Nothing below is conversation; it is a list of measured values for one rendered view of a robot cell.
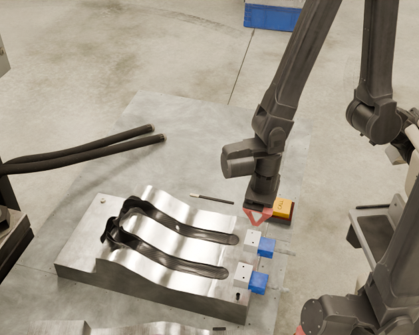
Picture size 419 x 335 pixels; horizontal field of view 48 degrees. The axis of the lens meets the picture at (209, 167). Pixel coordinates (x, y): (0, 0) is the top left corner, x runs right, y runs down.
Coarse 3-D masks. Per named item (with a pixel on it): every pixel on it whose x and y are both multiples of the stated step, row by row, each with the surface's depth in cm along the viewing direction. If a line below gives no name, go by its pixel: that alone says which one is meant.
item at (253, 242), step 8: (248, 232) 119; (256, 232) 119; (248, 240) 117; (256, 240) 117; (264, 240) 119; (272, 240) 119; (248, 248) 117; (256, 248) 116; (264, 248) 117; (272, 248) 117; (280, 248) 119; (264, 256) 118; (272, 256) 117
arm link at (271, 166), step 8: (256, 152) 97; (264, 152) 97; (280, 152) 98; (256, 160) 96; (264, 160) 97; (272, 160) 96; (280, 160) 98; (256, 168) 100; (264, 168) 98; (272, 168) 98
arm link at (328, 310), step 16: (304, 304) 74; (320, 304) 71; (336, 304) 70; (352, 304) 72; (368, 304) 74; (304, 320) 73; (320, 320) 70; (336, 320) 70; (352, 320) 71; (368, 320) 71; (400, 320) 67
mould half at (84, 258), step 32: (160, 192) 128; (96, 224) 128; (128, 224) 118; (160, 224) 121; (192, 224) 125; (224, 224) 125; (64, 256) 120; (96, 256) 111; (128, 256) 112; (192, 256) 118; (224, 256) 117; (256, 256) 117; (128, 288) 116; (160, 288) 112; (192, 288) 110; (224, 288) 110
